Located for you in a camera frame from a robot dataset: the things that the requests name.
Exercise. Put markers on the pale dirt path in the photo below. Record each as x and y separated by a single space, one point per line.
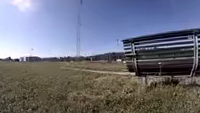
102 71

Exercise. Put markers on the tall lattice mast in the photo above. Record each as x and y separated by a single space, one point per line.
77 44

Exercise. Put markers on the dry grass field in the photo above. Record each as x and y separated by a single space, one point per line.
57 95

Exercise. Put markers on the distant pale building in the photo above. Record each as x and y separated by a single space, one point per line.
33 58

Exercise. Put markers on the floodlight pole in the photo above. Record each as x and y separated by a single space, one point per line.
32 53

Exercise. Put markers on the concrete base slab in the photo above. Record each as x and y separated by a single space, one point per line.
189 79

